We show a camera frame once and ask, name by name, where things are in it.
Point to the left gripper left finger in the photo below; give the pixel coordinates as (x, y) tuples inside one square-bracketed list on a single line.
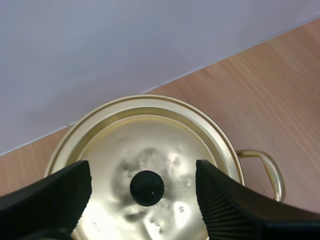
[(50, 200)]

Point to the gold lid with black knob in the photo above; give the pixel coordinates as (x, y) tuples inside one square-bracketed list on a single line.
[(147, 150)]

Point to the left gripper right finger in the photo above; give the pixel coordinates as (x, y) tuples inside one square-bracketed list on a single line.
[(237, 207)]

